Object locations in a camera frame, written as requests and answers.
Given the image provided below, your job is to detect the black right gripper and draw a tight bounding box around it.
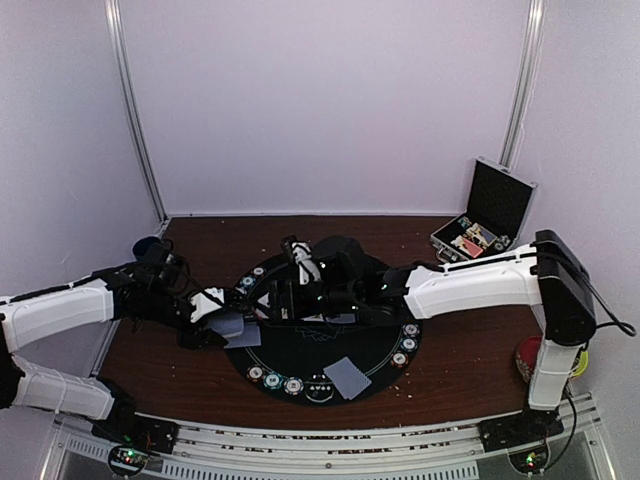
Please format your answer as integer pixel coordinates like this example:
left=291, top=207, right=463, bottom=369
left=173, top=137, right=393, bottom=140
left=252, top=277, right=361, bottom=321

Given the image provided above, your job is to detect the face-down burn card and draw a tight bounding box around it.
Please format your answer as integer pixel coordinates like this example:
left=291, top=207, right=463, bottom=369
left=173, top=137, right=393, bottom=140
left=331, top=314, right=356, bottom=324

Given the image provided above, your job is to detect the blue-backed playing card deck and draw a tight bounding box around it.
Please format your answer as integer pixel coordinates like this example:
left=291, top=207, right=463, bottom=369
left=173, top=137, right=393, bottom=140
left=207, top=315, right=245, bottom=340

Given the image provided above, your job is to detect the dealt playing card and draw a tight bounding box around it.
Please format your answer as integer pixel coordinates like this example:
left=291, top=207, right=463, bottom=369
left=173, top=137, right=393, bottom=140
left=323, top=357, right=372, bottom=400
left=224, top=325, right=262, bottom=350

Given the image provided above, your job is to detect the green-white single poker chip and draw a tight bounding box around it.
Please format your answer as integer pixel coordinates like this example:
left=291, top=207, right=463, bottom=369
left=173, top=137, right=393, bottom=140
left=240, top=275, right=257, bottom=289

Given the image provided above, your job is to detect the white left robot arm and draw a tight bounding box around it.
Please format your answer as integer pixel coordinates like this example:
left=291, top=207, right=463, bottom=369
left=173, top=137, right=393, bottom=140
left=1, top=243, right=243, bottom=444

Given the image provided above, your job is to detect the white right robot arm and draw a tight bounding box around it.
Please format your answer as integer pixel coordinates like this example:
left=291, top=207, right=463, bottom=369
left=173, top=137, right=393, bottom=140
left=254, top=230, right=596, bottom=442

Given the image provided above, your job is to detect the dark blue ceramic mug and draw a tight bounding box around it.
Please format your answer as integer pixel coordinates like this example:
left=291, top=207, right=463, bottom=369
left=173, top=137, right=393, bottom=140
left=132, top=236, right=161, bottom=259

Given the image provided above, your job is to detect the black round poker mat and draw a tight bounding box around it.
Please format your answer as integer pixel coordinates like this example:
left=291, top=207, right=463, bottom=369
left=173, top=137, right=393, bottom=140
left=226, top=251, right=422, bottom=406

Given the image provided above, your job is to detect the red card deck in case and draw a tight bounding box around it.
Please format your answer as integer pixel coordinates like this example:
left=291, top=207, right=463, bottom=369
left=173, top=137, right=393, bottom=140
left=455, top=236, right=484, bottom=259

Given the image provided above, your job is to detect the aluminium poker chip case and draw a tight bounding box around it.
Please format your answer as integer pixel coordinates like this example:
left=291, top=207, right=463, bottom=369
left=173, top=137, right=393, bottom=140
left=430, top=157, right=538, bottom=264

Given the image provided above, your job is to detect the red patterned bowl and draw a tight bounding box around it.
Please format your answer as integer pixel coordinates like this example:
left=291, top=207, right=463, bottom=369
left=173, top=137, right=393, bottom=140
left=514, top=336, right=542, bottom=383

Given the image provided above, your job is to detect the yellow-green plastic bowl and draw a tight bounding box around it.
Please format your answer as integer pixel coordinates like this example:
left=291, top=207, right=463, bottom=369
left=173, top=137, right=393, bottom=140
left=571, top=350, right=589, bottom=378

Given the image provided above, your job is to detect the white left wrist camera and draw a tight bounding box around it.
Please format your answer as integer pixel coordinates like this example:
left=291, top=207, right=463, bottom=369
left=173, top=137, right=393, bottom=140
left=189, top=288, right=225, bottom=324

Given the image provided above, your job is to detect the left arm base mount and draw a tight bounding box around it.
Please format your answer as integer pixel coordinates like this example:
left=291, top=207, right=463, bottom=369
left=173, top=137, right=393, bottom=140
left=90, top=415, right=179, bottom=454

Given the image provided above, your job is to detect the aluminium front rail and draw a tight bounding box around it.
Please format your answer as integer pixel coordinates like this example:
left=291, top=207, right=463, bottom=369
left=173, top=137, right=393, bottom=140
left=39, top=392, right=616, bottom=480

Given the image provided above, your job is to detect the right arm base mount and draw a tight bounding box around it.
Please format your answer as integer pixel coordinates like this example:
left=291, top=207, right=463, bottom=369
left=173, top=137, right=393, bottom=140
left=477, top=410, right=564, bottom=452

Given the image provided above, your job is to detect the aluminium right corner post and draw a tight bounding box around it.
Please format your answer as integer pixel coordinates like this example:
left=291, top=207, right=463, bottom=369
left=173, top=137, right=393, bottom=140
left=499, top=0, right=546, bottom=170

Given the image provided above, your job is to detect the aluminium corner post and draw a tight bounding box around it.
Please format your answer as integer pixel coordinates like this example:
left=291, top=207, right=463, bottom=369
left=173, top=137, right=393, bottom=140
left=104, top=0, right=169, bottom=225
left=499, top=0, right=546, bottom=170

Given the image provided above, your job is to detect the aluminium left corner post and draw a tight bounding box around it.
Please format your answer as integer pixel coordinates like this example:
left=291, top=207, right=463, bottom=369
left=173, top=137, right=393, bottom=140
left=104, top=0, right=169, bottom=225

